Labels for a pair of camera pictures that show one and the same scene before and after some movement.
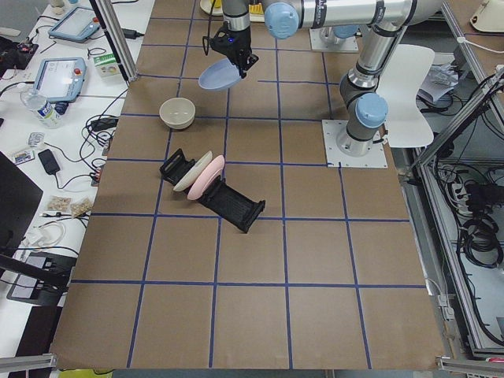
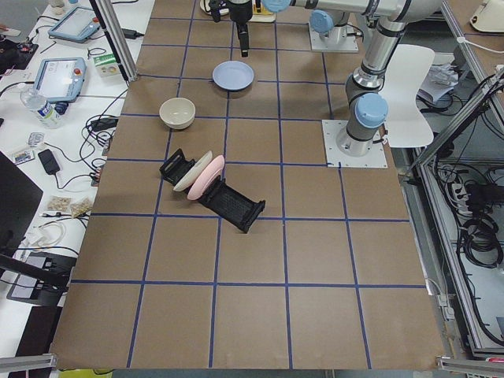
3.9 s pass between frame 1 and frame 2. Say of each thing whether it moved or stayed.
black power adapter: stayed
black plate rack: stayed
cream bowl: stayed
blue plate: moved
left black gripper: moved
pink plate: stayed
